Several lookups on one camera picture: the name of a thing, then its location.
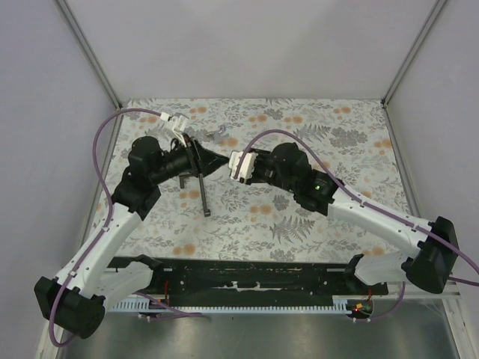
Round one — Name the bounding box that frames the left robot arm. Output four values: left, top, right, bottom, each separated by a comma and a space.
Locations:
34, 136, 229, 347

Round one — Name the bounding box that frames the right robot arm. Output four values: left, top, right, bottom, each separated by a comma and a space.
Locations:
240, 143, 457, 295

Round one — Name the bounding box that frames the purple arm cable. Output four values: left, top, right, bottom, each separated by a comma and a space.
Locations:
48, 108, 205, 347
239, 129, 479, 323

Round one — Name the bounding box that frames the aluminium frame post left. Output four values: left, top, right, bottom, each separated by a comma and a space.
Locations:
55, 0, 124, 113

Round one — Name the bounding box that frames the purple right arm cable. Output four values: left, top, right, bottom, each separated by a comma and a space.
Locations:
239, 129, 479, 323

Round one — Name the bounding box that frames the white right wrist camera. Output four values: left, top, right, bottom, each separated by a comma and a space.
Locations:
228, 151, 258, 183

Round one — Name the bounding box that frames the aluminium frame post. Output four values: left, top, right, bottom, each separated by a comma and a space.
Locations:
55, 0, 124, 113
381, 0, 450, 105

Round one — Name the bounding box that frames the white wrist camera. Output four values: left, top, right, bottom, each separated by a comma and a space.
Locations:
159, 112, 189, 146
228, 151, 258, 183

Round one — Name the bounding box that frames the white slotted cable duct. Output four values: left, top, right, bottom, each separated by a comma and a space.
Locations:
109, 296, 352, 314

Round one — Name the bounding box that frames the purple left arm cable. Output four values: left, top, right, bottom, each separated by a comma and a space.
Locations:
48, 108, 205, 347

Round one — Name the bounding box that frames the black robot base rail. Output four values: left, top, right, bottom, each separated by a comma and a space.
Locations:
119, 254, 390, 310

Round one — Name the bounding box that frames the aluminium frame post right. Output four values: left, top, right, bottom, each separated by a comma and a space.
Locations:
381, 0, 450, 105

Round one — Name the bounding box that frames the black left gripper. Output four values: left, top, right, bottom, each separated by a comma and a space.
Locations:
151, 133, 230, 185

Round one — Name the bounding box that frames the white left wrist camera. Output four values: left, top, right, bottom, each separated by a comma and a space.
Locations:
159, 112, 189, 146

